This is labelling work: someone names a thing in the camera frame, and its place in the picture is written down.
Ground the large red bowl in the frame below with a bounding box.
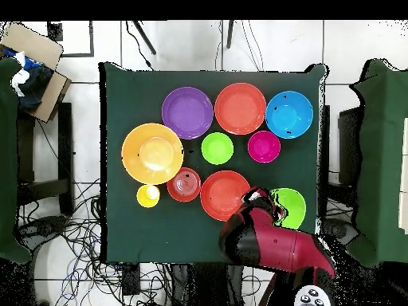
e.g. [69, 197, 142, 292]
[214, 82, 268, 135]
[199, 170, 252, 222]

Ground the large orange bowl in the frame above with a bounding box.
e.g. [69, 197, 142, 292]
[120, 123, 185, 186]

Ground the large green bowl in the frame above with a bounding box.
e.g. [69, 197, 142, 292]
[269, 187, 308, 231]

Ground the small green bowl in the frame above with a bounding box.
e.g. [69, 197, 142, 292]
[201, 131, 235, 166]

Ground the small red bowl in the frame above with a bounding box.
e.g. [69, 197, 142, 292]
[166, 167, 202, 203]

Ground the purple bowl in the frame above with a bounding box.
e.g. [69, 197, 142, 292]
[161, 86, 214, 140]

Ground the yellow cup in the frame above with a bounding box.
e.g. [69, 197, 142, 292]
[135, 183, 161, 209]

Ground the pink bowl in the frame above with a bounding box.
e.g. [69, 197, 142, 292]
[247, 130, 282, 164]

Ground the dark green table cloth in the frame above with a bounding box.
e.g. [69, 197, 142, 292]
[98, 61, 328, 266]

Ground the blue bowl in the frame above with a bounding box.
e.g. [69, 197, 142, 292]
[265, 90, 315, 140]

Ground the black power box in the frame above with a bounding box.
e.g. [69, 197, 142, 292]
[122, 263, 142, 296]

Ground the black tripod leg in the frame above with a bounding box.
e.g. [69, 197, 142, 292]
[226, 20, 235, 49]
[131, 20, 157, 56]

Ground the green cloth covered table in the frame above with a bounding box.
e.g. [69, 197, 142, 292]
[348, 58, 408, 269]
[0, 58, 33, 264]

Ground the blue cloth bag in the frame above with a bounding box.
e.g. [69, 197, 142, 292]
[1, 47, 54, 111]

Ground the white board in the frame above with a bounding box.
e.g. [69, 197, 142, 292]
[398, 117, 408, 235]

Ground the brown cardboard box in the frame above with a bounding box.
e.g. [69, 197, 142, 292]
[0, 23, 72, 124]

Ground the tangle of floor cables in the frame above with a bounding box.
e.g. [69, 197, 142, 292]
[17, 178, 173, 306]

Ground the black stool frame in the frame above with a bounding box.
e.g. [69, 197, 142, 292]
[17, 102, 74, 214]

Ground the black cable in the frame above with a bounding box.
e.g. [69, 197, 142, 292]
[125, 20, 155, 70]

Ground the black floor frame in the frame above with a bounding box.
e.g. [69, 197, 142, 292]
[46, 20, 96, 59]

